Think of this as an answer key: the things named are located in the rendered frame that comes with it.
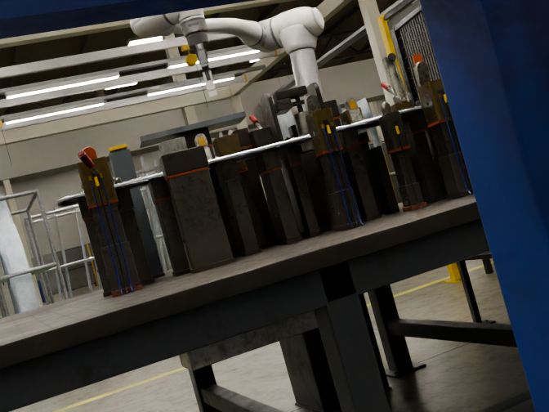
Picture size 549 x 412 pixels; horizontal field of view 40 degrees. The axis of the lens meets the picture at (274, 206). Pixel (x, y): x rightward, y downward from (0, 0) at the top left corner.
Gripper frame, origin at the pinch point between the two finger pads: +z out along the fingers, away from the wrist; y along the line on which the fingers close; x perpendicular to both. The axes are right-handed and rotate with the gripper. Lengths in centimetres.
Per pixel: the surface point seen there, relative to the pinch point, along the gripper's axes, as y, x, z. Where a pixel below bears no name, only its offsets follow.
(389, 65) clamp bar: 8, 61, 9
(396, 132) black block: 48, 48, 34
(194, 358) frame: 91, -20, 74
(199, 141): 24.5, -7.9, 18.8
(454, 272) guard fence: -274, 131, 123
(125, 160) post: 11.8, -34.0, 16.9
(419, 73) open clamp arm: 42, 61, 19
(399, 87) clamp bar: 9, 62, 17
